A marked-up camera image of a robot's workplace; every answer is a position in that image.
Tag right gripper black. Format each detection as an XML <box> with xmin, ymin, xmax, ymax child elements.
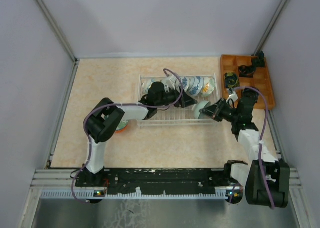
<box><xmin>199</xmin><ymin>98</ymin><xmax>239</xmax><ymax>123</ymax></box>

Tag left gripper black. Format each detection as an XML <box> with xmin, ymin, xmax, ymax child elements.
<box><xmin>156</xmin><ymin>85</ymin><xmax>198</xmax><ymax>109</ymax></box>

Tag pale green ringed bowl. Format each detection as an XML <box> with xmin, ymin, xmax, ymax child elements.
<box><xmin>192</xmin><ymin>100</ymin><xmax>211</xmax><ymax>119</ymax></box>

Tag white wire dish rack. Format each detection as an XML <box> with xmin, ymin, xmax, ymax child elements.
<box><xmin>136</xmin><ymin>72</ymin><xmax>222</xmax><ymax>127</ymax></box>

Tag blue white patterned bowl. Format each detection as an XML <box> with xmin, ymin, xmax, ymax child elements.
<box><xmin>188</xmin><ymin>76</ymin><xmax>205</xmax><ymax>96</ymax></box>

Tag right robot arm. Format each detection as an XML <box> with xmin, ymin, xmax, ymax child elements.
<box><xmin>195</xmin><ymin>86</ymin><xmax>290</xmax><ymax>209</ymax></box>

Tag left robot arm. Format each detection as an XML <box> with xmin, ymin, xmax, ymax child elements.
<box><xmin>78</xmin><ymin>81</ymin><xmax>198</xmax><ymax>186</ymax></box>

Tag black yellow object in tray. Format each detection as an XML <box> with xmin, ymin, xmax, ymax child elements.
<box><xmin>224</xmin><ymin>72</ymin><xmax>240</xmax><ymax>88</ymax></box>

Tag black round object in tray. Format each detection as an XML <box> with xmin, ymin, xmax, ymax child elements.
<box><xmin>243</xmin><ymin>88</ymin><xmax>259</xmax><ymax>103</ymax></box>

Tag wooden compartment tray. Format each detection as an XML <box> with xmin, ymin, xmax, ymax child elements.
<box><xmin>220</xmin><ymin>54</ymin><xmax>276</xmax><ymax>109</ymax></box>

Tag black object tray centre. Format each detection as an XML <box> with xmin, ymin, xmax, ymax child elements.
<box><xmin>238</xmin><ymin>65</ymin><xmax>257</xmax><ymax>78</ymax></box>

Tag green leaf pattern bowl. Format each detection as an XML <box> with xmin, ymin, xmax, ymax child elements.
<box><xmin>117</xmin><ymin>120</ymin><xmax>129</xmax><ymax>130</ymax></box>

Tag black object tray corner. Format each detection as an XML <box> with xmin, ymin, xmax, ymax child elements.
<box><xmin>251</xmin><ymin>51</ymin><xmax>266</xmax><ymax>67</ymax></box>

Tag orange bottom stacked bowl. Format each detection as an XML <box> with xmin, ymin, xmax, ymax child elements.
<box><xmin>115</xmin><ymin>127</ymin><xmax>127</xmax><ymax>133</ymax></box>

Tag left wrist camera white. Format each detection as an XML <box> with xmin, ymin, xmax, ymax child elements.
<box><xmin>163</xmin><ymin>74</ymin><xmax>177</xmax><ymax>89</ymax></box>

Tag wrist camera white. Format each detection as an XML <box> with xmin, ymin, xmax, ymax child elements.
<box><xmin>226</xmin><ymin>88</ymin><xmax>239</xmax><ymax>102</ymax></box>
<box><xmin>163</xmin><ymin>74</ymin><xmax>177</xmax><ymax>89</ymax></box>

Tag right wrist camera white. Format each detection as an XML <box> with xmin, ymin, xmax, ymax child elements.
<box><xmin>226</xmin><ymin>88</ymin><xmax>239</xmax><ymax>102</ymax></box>

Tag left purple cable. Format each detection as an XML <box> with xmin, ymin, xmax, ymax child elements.
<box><xmin>71</xmin><ymin>68</ymin><xmax>185</xmax><ymax>203</ymax></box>

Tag purple cable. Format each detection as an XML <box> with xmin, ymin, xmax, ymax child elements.
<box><xmin>233</xmin><ymin>86</ymin><xmax>276</xmax><ymax>210</ymax></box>
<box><xmin>71</xmin><ymin>68</ymin><xmax>185</xmax><ymax>203</ymax></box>

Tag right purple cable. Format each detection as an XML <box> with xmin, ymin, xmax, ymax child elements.
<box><xmin>233</xmin><ymin>86</ymin><xmax>276</xmax><ymax>210</ymax></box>

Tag white cable duct strip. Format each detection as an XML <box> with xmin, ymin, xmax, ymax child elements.
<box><xmin>41</xmin><ymin>189</ymin><xmax>241</xmax><ymax>199</ymax></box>

